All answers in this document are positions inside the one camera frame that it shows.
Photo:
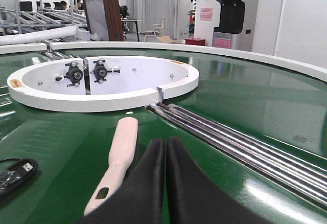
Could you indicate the white chair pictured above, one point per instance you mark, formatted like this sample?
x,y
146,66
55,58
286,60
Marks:
x,y
156,31

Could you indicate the red box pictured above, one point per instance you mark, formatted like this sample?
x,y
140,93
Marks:
x,y
195,41

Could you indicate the steel rollers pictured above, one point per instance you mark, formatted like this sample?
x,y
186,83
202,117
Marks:
x,y
291,172
55,55

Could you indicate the steel rollers right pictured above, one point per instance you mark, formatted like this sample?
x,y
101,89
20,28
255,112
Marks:
x,y
291,172

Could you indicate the white outer rim right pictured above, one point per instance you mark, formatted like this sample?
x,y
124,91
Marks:
x,y
293,65

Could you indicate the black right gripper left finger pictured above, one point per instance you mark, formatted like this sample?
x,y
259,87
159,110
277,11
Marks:
x,y
139,198

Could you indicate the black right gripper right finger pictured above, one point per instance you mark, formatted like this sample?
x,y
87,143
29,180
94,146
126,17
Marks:
x,y
193,197

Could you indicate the white outer rim left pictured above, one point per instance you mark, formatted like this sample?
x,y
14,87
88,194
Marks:
x,y
26,47

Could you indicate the left black bearing mount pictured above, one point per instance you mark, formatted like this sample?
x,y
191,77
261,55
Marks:
x,y
74,74

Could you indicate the right black bearing mount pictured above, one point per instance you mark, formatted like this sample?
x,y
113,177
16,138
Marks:
x,y
99,70

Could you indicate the black bearing mount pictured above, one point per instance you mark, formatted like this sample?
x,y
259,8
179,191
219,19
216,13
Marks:
x,y
74,74
99,70

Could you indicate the white rim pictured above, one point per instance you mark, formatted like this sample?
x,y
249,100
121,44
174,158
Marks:
x,y
293,65
26,47

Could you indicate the steel rollers rear left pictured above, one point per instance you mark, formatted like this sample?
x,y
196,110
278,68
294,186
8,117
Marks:
x,y
55,55

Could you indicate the pink hand brush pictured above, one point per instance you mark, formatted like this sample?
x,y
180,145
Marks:
x,y
121,155

